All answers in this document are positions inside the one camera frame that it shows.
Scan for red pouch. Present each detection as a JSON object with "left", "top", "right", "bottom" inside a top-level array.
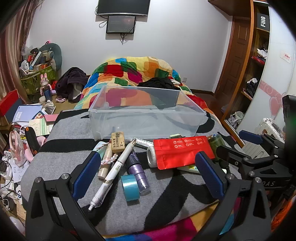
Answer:
[{"left": 153, "top": 136, "right": 216, "bottom": 170}]

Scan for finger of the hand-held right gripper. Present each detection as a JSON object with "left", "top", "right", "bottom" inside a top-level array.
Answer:
[
  {"left": 216, "top": 144, "right": 262, "bottom": 184},
  {"left": 239, "top": 130, "right": 286, "bottom": 158}
]

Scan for grey green neck pillow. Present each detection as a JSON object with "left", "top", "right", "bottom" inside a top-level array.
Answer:
[{"left": 30, "top": 43, "right": 63, "bottom": 71}]

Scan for yellow green packet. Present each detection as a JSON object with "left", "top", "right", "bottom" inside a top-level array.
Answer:
[{"left": 177, "top": 163, "right": 202, "bottom": 174}]

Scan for black clothing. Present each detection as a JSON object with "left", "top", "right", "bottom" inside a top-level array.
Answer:
[{"left": 138, "top": 77, "right": 181, "bottom": 91}]

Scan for green fabric basket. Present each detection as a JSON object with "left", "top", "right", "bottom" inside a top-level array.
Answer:
[{"left": 20, "top": 66, "right": 58, "bottom": 95}]

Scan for colourful patchwork blanket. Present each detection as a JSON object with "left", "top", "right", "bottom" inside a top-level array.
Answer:
[{"left": 73, "top": 56, "right": 210, "bottom": 116}]

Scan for striped pink curtain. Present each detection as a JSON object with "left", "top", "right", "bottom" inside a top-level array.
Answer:
[{"left": 0, "top": 0, "right": 44, "bottom": 105}]

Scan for large wall television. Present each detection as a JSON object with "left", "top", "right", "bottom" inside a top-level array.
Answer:
[{"left": 96, "top": 0, "right": 151, "bottom": 16}]

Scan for rabbit toy figure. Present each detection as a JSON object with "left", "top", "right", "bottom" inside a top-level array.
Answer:
[{"left": 40, "top": 74, "right": 53, "bottom": 102}]

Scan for black printed box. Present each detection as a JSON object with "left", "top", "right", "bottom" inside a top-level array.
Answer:
[{"left": 256, "top": 9, "right": 271, "bottom": 32}]

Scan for dark green bottle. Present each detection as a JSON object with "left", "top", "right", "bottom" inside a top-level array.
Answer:
[{"left": 208, "top": 135, "right": 224, "bottom": 161}]

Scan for tan rectangular eraser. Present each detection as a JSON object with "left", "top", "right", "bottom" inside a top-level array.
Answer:
[{"left": 111, "top": 132, "right": 126, "bottom": 153}]

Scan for white sliding wardrobe door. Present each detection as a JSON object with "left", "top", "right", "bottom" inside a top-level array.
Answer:
[{"left": 243, "top": 5, "right": 296, "bottom": 139}]

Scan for small wall monitor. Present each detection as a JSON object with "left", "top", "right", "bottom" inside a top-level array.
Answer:
[{"left": 106, "top": 15, "right": 137, "bottom": 34}]

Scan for white suitcase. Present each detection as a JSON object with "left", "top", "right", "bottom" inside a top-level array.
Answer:
[{"left": 255, "top": 118, "right": 285, "bottom": 143}]

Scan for colourful printed bed sheet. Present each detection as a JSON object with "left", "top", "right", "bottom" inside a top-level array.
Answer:
[{"left": 102, "top": 200, "right": 244, "bottom": 241}]

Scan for white pen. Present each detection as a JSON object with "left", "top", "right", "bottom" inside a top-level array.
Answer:
[{"left": 88, "top": 138, "right": 137, "bottom": 211}]

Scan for blue book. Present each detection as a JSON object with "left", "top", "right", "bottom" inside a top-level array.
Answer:
[{"left": 12, "top": 105, "right": 43, "bottom": 123}]

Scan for white tape roll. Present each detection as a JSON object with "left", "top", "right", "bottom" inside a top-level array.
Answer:
[{"left": 147, "top": 146, "right": 159, "bottom": 168}]

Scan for beige cosmetic tube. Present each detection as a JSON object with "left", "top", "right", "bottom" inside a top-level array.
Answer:
[{"left": 97, "top": 145, "right": 114, "bottom": 180}]

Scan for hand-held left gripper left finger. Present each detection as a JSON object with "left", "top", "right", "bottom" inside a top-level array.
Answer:
[{"left": 25, "top": 151, "right": 104, "bottom": 241}]

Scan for red box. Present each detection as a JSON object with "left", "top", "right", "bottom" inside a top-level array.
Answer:
[{"left": 0, "top": 89, "right": 20, "bottom": 116}]

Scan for brown wooden door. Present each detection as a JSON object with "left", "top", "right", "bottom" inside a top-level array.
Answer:
[{"left": 214, "top": 17, "right": 251, "bottom": 116}]

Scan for wooden wardrobe shelves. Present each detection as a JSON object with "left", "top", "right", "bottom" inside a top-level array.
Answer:
[{"left": 220, "top": 0, "right": 271, "bottom": 149}]

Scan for black and orange tool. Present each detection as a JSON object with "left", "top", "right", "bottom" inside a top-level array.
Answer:
[{"left": 25, "top": 127, "right": 40, "bottom": 156}]

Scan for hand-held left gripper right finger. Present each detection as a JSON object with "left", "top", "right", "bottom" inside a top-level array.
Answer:
[{"left": 195, "top": 151, "right": 272, "bottom": 241}]

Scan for white printed stick tube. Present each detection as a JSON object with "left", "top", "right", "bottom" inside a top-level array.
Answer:
[{"left": 134, "top": 138, "right": 155, "bottom": 149}]

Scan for mint green tube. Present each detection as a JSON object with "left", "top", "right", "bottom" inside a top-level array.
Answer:
[{"left": 94, "top": 141, "right": 109, "bottom": 163}]

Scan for teal tape roll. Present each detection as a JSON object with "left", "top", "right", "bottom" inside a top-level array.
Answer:
[{"left": 121, "top": 174, "right": 141, "bottom": 202}]

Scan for dark clothes pile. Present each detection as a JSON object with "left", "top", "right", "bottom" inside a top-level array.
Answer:
[{"left": 55, "top": 67, "right": 89, "bottom": 103}]

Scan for pale braided cord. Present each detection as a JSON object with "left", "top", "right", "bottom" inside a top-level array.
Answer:
[{"left": 100, "top": 142, "right": 119, "bottom": 165}]

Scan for clear plastic storage bin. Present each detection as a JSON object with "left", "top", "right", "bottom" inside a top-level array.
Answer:
[{"left": 88, "top": 85, "right": 207, "bottom": 141}]

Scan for purple cosmetic tube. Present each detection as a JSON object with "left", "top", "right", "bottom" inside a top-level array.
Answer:
[{"left": 125, "top": 148, "right": 151, "bottom": 195}]

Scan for grey and black blanket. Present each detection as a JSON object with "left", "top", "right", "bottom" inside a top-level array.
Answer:
[{"left": 20, "top": 108, "right": 244, "bottom": 233}]

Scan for green and white box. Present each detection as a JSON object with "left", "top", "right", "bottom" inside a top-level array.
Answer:
[{"left": 29, "top": 118, "right": 54, "bottom": 137}]

